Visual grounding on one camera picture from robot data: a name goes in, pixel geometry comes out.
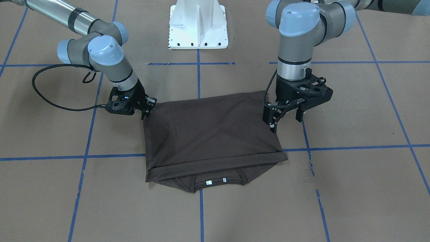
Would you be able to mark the dark brown t-shirt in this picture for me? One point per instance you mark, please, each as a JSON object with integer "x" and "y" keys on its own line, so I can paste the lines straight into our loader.
{"x": 200, "y": 143}

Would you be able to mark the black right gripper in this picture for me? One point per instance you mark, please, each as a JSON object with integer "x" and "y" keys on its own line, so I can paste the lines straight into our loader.
{"x": 136, "y": 95}

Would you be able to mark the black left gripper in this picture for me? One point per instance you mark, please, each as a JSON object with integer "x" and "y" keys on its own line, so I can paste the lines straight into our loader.
{"x": 284, "y": 90}

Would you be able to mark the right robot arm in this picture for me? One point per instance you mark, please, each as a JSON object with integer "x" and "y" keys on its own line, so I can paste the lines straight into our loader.
{"x": 99, "y": 50}

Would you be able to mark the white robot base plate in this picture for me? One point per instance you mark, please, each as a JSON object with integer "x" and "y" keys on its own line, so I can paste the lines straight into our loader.
{"x": 197, "y": 24}

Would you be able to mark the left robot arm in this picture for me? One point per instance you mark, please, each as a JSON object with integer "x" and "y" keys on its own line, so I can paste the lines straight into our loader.
{"x": 304, "y": 24}

